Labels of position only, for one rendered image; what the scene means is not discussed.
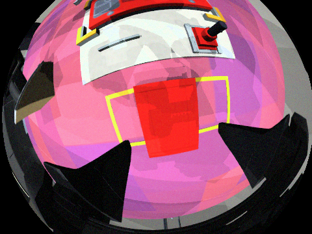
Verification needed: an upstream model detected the yellow rectangular outline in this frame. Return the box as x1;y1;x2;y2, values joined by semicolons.
105;76;231;146

